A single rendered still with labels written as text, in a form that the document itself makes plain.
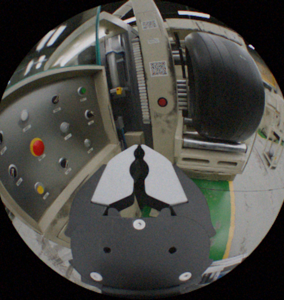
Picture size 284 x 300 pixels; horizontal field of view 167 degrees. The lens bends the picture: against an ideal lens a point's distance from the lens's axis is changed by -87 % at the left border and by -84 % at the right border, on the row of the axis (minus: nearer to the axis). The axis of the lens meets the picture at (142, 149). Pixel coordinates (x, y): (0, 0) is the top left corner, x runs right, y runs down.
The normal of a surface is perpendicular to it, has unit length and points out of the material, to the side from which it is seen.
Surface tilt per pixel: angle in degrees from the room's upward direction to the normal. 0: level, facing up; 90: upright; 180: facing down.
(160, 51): 90
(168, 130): 90
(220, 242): 0
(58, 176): 90
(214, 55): 76
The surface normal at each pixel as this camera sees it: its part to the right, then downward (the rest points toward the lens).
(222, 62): -0.37, 0.37
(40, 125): 0.93, 0.09
